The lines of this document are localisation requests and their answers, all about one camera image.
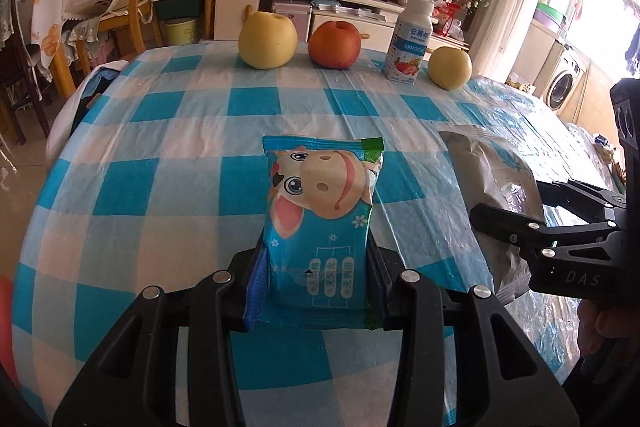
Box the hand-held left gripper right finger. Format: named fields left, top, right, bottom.
left=366, top=243, right=576, bottom=427

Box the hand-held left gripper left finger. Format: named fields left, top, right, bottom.
left=52, top=247, right=266, bottom=427

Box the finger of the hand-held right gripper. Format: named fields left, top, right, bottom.
left=469, top=203, right=626, bottom=269
left=537, top=179, right=628, bottom=220

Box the white foil bag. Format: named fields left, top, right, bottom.
left=437, top=124, right=546, bottom=305

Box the blue cow snack packet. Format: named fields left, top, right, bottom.
left=243, top=134, right=386, bottom=333

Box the person's right hand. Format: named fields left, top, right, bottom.
left=576, top=299, right=640, bottom=360

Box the printed blanket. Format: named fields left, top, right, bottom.
left=565, top=122, right=628, bottom=192

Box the washing machine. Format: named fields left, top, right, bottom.
left=540, top=42, right=593, bottom=122

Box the blue checked tablecloth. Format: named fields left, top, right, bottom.
left=12, top=42, right=618, bottom=427

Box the yellow pear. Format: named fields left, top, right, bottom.
left=427, top=46, right=473, bottom=92
left=238, top=11, right=299, bottom=70

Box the green plastic basin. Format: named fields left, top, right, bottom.
left=532, top=2, right=568, bottom=35

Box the white yogurt drink bottle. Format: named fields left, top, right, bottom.
left=382, top=0, right=435, bottom=86

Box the red gift box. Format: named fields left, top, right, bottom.
left=432, top=3, right=463, bottom=38

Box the red apple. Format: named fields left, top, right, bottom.
left=307, top=20, right=363, bottom=70

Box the dark blue bag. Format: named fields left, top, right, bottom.
left=70, top=67, right=123, bottom=135

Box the stack of papers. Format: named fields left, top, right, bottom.
left=312, top=0, right=406, bottom=24

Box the light green bin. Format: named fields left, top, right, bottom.
left=164, top=18, right=202, bottom=48

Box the pink metal case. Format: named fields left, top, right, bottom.
left=272, top=3, right=313, bottom=44

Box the white TV cabinet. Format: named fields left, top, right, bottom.
left=199, top=0, right=471, bottom=52

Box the orange printed table cloth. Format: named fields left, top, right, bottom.
left=30, top=0, right=68, bottom=70

